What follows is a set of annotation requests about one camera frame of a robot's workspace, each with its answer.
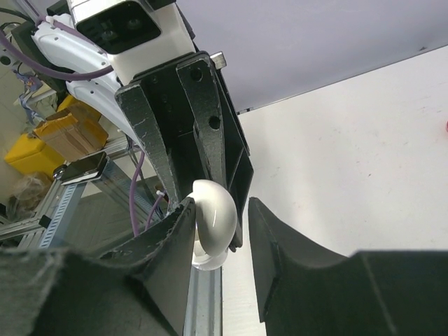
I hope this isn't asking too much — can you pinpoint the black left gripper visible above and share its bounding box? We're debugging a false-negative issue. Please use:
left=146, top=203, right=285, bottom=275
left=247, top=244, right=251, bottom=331
left=115, top=51, right=253, bottom=249

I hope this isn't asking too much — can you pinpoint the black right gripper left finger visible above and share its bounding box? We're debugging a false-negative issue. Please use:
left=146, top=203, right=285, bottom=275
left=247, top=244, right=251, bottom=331
left=1, top=198, right=195, bottom=335

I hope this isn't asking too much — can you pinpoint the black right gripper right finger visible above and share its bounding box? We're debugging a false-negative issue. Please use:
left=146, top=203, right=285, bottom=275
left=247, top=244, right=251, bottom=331
left=248, top=197, right=447, bottom=335

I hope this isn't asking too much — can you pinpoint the white round charging case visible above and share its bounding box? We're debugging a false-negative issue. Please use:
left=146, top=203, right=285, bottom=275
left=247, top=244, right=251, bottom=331
left=189, top=179, right=237, bottom=271

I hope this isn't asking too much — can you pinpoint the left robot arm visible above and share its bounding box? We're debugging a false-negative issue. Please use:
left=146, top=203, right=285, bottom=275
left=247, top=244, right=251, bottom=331
left=1, top=1, right=253, bottom=214

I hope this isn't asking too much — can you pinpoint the brown cardboard box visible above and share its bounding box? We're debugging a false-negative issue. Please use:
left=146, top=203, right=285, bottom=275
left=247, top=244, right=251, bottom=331
left=34, top=103, right=109, bottom=162

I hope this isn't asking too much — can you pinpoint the yellow plastic bin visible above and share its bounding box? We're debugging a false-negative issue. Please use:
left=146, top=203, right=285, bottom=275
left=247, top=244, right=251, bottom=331
left=4, top=95, right=94, bottom=176

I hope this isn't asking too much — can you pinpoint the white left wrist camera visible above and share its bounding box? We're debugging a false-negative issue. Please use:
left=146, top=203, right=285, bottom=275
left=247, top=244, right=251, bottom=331
left=67, top=0, right=196, bottom=85

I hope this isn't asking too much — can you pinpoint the aluminium mounting rail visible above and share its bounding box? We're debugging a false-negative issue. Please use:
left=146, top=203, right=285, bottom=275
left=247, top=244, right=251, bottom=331
left=183, top=267, right=223, bottom=336

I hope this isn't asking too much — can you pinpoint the black smartphone on frame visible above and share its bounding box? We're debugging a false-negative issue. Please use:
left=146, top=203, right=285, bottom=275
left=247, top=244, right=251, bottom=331
left=52, top=151, right=109, bottom=186

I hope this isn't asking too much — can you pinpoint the white slotted cable duct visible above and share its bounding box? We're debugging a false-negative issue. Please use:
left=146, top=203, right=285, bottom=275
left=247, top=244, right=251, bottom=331
left=38, top=185, right=85, bottom=249

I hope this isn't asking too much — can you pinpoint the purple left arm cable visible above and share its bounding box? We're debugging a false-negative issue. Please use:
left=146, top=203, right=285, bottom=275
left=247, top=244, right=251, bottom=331
left=0, top=13, right=169, bottom=235

